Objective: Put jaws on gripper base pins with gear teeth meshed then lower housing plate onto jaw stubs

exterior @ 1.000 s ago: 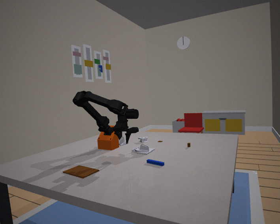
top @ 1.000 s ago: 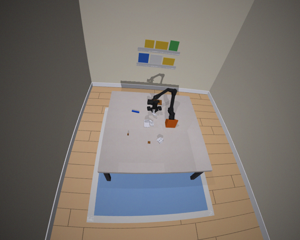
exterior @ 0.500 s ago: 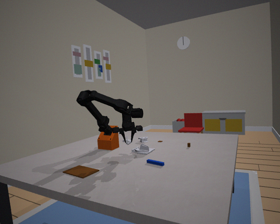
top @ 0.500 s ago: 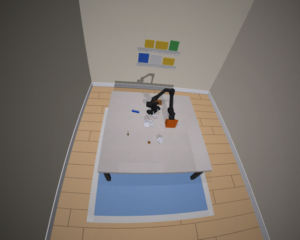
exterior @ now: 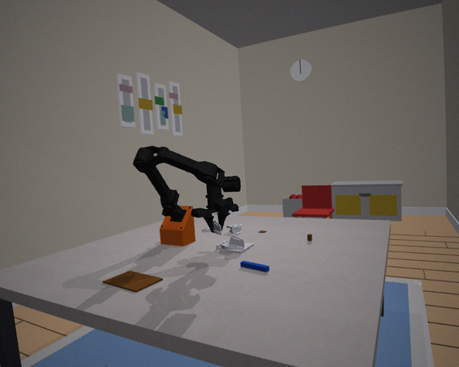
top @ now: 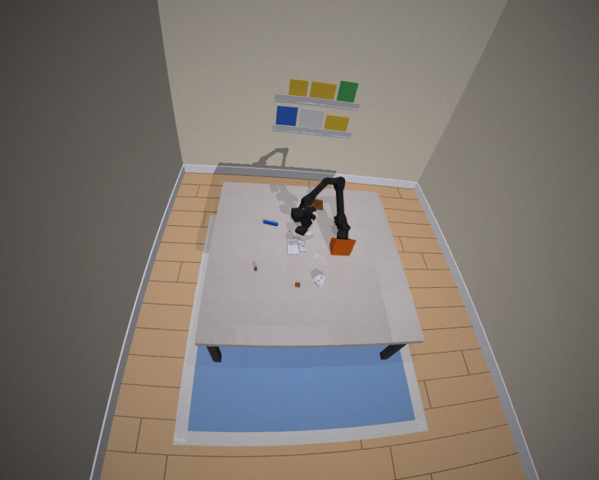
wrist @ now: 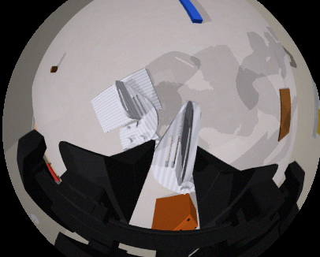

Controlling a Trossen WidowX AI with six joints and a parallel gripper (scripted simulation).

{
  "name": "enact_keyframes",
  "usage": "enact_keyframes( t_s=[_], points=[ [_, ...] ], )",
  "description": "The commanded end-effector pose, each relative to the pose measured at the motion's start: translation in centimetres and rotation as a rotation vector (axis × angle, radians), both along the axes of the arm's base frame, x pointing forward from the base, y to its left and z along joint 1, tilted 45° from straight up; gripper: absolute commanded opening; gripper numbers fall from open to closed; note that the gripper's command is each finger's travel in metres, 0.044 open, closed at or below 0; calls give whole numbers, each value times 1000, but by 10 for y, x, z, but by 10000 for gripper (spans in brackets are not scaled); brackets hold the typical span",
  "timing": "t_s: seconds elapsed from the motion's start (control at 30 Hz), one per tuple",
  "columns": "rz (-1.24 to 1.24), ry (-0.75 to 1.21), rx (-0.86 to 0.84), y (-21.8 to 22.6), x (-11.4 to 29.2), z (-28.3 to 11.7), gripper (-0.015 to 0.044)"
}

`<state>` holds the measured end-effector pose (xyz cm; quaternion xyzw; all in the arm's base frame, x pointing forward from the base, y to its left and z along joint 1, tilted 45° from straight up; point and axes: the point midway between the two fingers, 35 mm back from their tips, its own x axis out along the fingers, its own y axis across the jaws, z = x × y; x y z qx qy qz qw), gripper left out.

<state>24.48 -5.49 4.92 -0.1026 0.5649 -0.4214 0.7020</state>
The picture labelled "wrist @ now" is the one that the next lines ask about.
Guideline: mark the blue rectangular bar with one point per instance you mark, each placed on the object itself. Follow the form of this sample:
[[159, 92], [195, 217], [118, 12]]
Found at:
[[191, 10]]

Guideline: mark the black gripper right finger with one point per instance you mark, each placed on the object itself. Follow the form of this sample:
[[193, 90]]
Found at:
[[218, 185]]

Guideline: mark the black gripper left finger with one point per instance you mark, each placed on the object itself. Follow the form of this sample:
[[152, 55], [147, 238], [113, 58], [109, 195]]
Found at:
[[121, 175]]

